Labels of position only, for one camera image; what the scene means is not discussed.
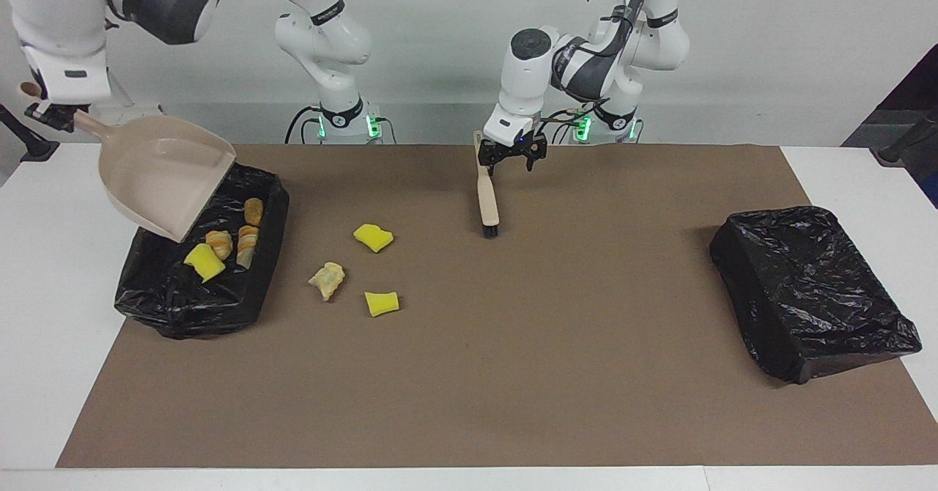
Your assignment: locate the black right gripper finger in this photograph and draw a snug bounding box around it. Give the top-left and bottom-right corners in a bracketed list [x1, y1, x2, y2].
[24, 106, 70, 134]

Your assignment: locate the pale flaky pastry piece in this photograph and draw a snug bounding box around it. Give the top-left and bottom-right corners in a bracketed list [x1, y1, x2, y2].
[235, 225, 260, 269]

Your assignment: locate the black base cable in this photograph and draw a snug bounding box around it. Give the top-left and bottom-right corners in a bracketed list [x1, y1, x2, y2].
[284, 105, 323, 144]

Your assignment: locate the black bag lined bin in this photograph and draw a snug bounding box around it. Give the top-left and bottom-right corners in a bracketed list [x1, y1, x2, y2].
[114, 163, 291, 340]
[709, 206, 923, 385]

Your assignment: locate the beige hand brush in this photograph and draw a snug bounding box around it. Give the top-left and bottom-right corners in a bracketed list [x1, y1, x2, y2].
[473, 130, 501, 239]

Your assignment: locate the black stand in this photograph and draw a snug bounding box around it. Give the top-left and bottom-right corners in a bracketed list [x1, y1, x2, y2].
[0, 103, 60, 163]
[871, 106, 938, 166]

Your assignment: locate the beige plastic dustpan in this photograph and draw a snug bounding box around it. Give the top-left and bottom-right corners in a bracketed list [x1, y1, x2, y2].
[18, 81, 237, 243]

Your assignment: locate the brown table mat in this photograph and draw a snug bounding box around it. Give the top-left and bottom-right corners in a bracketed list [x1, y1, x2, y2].
[56, 143, 938, 468]

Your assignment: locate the yellow sponge piece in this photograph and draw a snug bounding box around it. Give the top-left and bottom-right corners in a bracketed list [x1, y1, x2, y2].
[353, 224, 394, 254]
[183, 243, 226, 283]
[364, 291, 401, 318]

